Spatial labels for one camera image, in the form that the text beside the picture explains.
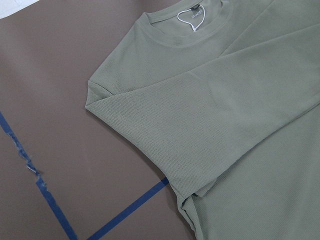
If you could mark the olive green long-sleeve shirt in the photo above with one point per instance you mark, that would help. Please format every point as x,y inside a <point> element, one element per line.
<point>223,96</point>

